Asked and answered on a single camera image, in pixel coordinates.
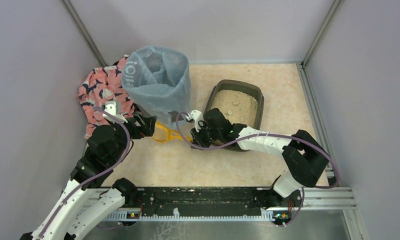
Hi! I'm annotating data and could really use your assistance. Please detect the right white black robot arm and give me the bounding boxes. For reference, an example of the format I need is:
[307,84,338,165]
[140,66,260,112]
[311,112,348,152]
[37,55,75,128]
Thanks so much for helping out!
[185,108,329,208]

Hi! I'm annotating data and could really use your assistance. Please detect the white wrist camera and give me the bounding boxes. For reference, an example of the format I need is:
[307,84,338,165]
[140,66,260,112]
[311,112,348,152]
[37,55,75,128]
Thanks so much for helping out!
[102,100,128,123]
[187,110,204,132]

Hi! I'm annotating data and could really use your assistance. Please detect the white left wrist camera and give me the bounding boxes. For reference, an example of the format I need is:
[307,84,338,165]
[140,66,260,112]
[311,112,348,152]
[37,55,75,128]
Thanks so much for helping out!
[102,100,128,123]

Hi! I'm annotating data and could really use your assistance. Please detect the grey plastic litter box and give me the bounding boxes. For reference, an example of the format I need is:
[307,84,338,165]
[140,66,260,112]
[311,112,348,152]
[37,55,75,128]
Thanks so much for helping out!
[202,79,264,152]

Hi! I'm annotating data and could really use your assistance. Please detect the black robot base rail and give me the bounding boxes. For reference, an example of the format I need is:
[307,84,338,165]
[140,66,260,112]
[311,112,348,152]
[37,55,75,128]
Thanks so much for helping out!
[106,187,303,225]

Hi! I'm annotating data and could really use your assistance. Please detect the pink patterned cloth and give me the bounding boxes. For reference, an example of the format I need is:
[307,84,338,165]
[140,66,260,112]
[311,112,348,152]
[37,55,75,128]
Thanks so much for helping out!
[76,54,135,139]

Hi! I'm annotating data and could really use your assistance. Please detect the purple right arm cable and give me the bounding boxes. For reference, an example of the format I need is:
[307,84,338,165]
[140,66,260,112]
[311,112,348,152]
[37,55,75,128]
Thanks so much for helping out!
[175,111,337,190]

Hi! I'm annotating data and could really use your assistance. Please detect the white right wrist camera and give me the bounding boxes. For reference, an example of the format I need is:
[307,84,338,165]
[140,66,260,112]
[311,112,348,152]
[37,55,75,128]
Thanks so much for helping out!
[187,110,204,132]

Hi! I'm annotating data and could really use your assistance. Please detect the blue plastic trash bag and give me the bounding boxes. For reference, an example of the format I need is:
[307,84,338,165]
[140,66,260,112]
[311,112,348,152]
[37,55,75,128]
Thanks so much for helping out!
[121,45,191,129]

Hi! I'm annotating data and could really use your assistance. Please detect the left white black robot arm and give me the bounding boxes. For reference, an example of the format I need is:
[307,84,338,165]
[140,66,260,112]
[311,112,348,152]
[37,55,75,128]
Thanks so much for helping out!
[21,112,157,240]

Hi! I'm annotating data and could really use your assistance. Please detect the yellow plastic litter scoop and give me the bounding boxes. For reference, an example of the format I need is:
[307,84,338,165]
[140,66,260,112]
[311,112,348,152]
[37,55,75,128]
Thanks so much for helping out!
[152,121,192,143]

